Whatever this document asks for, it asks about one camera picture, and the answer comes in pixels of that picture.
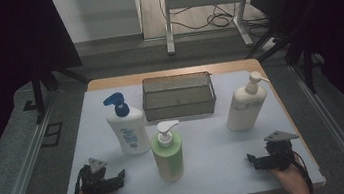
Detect metal mesh basket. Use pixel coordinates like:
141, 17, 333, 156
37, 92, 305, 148
138, 68, 220, 124

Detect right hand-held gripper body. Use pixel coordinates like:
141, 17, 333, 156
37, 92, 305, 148
263, 128, 303, 173

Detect white power strip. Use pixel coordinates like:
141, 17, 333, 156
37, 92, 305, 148
259, 36, 281, 53

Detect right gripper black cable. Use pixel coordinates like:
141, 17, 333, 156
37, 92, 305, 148
287, 148, 316, 194

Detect white cabinet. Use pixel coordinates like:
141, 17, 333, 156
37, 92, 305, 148
50, 0, 146, 48

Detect aluminium rail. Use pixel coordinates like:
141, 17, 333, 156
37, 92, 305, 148
0, 91, 70, 194
287, 57, 344, 194

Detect person's right hand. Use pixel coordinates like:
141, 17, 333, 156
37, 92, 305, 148
268, 156, 312, 194

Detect white bottle with blue pump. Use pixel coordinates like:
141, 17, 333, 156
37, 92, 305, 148
101, 89, 153, 160

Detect black stand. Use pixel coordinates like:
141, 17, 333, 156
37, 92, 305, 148
240, 13, 330, 103
16, 52, 96, 126

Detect green pump bottle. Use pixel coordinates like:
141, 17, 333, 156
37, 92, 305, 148
147, 118, 188, 185

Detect black floor cables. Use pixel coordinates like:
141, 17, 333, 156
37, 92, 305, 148
158, 0, 275, 50

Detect cream pump bottle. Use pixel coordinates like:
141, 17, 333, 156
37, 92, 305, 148
220, 69, 277, 134

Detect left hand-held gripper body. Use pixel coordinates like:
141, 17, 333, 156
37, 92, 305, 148
76, 155, 116, 194

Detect white table mat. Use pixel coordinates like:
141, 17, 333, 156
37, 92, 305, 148
46, 61, 327, 194

